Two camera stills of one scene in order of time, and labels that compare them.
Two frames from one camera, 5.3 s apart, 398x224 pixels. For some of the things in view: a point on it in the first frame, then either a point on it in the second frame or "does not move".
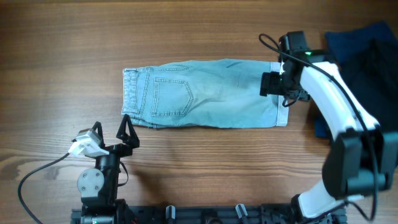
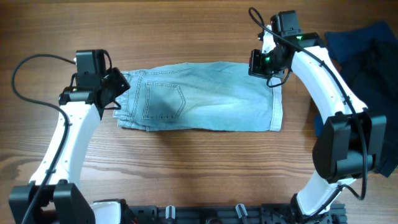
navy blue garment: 341,48 does not move
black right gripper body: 278,84 -> 265,65
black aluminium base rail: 202,214 does not move
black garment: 372,71 does not move
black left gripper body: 119,150 -> 116,83
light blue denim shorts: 213,94 does not move
